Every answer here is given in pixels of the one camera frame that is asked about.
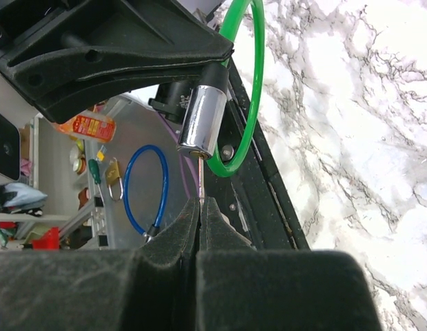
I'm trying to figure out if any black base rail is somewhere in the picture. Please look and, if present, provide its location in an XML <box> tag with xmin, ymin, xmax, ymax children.
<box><xmin>205</xmin><ymin>62</ymin><xmax>309</xmax><ymax>250</ymax></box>

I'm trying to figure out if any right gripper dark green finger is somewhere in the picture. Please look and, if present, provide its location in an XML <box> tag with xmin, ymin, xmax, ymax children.
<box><xmin>0</xmin><ymin>1</ymin><xmax>233</xmax><ymax>123</ymax></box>

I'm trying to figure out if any small key pair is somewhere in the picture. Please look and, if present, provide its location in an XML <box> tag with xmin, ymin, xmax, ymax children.
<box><xmin>198</xmin><ymin>157</ymin><xmax>204</xmax><ymax>200</ymax></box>

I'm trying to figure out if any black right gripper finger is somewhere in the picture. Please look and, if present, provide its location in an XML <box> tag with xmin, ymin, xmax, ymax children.
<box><xmin>0</xmin><ymin>199</ymin><xmax>199</xmax><ymax>330</ymax></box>
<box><xmin>196</xmin><ymin>197</ymin><xmax>381</xmax><ymax>330</ymax></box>

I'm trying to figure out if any green cable lock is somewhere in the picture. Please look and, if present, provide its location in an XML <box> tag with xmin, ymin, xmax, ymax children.
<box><xmin>177</xmin><ymin>1</ymin><xmax>265</xmax><ymax>178</ymax></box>

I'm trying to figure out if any green handled screwdriver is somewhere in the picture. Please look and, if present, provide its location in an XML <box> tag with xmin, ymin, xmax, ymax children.
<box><xmin>88</xmin><ymin>159</ymin><xmax>104</xmax><ymax>203</ymax></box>

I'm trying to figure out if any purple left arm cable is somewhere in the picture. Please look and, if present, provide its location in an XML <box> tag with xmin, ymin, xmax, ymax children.
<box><xmin>154</xmin><ymin>110</ymin><xmax>200</xmax><ymax>199</ymax></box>

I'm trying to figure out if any blue cable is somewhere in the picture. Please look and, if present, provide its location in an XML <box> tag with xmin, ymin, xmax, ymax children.
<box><xmin>122</xmin><ymin>144</ymin><xmax>170</xmax><ymax>242</ymax></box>

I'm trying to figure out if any orange plastic bottle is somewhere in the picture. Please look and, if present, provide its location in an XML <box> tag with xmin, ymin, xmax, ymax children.
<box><xmin>53</xmin><ymin>111</ymin><xmax>117</xmax><ymax>143</ymax></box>

